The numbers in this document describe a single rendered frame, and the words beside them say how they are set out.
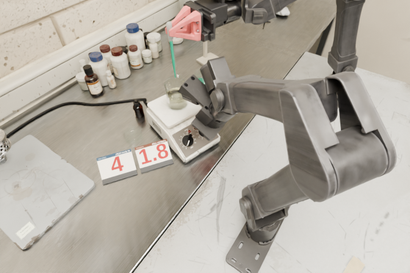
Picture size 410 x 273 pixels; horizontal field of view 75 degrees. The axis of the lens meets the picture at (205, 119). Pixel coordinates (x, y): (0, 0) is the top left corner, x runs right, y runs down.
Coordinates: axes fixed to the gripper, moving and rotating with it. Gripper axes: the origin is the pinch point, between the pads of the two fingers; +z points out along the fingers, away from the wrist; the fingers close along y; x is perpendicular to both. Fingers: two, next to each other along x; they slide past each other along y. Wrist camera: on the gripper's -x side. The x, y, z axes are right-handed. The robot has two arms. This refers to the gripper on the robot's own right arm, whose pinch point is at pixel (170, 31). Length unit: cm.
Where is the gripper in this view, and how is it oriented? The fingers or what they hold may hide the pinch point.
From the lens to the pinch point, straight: 64.7
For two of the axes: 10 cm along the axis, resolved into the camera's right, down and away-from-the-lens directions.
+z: -7.9, 4.4, -4.2
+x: 0.0, 7.0, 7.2
